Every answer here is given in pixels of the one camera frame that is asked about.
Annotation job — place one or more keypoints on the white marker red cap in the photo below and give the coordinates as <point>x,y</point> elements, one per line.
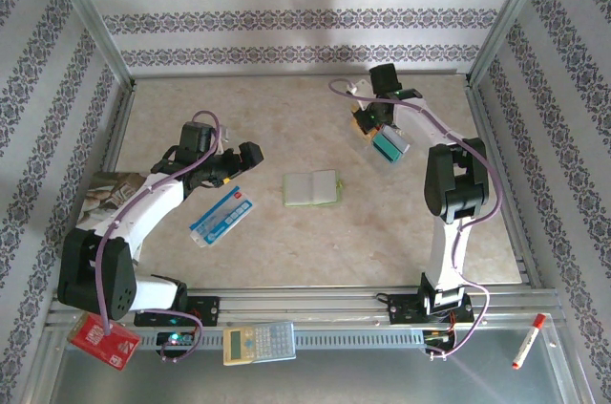
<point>527,339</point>

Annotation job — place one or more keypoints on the aluminium side rail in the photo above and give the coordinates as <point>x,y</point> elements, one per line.
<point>119,136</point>
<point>506,194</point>

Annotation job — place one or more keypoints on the small black controller board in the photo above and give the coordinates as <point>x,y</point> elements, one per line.
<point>439,338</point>
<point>174,339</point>

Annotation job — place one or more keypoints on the teal card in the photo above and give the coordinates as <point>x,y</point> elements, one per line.
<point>381,146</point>
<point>396,154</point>

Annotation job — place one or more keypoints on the green card holder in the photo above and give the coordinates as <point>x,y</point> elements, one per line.
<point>310,189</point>

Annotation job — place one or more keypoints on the red box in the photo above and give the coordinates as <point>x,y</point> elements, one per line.
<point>102,342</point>

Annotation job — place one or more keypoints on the blue white packet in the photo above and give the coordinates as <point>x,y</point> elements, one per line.
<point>222,218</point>

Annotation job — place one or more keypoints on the magazine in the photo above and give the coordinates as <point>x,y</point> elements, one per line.
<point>107,191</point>

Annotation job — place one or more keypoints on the clear acrylic card stand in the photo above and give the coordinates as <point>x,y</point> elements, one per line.
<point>379,161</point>

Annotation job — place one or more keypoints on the aluminium frame post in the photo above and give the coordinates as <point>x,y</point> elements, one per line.
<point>511,12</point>
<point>86,12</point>

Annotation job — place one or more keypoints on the aluminium rear rail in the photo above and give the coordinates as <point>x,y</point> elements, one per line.
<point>286,75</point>

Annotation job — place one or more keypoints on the beige grey calculator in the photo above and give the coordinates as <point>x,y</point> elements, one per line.
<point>260,342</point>

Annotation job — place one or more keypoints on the aluminium mounting rail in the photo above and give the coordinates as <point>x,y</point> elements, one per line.
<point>310,301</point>

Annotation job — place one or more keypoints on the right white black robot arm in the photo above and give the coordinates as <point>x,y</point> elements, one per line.
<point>446,251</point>

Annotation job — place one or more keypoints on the metal sheet shelf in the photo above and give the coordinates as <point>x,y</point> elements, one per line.
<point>334,380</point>

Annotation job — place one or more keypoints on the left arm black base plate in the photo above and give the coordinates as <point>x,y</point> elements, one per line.
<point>205,311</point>

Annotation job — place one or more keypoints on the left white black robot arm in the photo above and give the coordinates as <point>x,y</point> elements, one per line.
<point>148,203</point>

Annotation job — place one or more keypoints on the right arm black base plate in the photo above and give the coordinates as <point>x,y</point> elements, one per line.
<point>403,308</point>

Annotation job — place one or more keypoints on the grey card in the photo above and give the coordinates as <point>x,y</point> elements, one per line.
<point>403,142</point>

